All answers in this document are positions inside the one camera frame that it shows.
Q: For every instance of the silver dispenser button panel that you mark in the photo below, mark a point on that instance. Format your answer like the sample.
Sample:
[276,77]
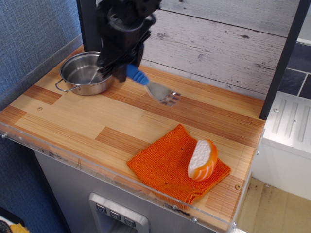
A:
[111,217]

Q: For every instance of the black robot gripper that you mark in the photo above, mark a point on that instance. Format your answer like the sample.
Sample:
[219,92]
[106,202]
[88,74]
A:
[122,44]

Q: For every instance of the toy salmon sushi piece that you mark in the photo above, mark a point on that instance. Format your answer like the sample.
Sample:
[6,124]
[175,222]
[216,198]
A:
[203,161]

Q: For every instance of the white ribbed appliance top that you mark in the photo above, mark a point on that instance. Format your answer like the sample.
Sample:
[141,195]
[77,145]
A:
[289,122]

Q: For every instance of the small stainless steel pot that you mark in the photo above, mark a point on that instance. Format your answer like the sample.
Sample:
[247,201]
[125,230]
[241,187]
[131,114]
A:
[82,75]

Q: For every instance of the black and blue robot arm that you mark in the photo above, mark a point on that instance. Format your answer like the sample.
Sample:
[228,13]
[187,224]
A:
[129,11]

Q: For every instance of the blue handled metal fork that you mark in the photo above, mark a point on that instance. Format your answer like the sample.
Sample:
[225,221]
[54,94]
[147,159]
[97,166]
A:
[157,91]

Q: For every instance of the right black frame post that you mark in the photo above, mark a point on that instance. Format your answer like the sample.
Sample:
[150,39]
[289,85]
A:
[294,31]

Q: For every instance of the clear acrylic table edge guard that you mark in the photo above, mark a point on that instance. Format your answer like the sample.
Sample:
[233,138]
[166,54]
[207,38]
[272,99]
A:
[102,151]

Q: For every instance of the left black frame post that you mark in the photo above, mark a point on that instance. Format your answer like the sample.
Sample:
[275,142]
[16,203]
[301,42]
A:
[88,25]

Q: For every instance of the grey toy fridge cabinet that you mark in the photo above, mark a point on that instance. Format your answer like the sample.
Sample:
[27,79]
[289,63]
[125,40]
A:
[73,181]

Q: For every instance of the black frame post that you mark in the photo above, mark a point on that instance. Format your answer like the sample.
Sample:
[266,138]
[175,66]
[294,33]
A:
[294,31]
[88,25]

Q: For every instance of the orange knitted napkin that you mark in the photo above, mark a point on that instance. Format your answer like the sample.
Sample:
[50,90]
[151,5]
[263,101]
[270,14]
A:
[163,166]

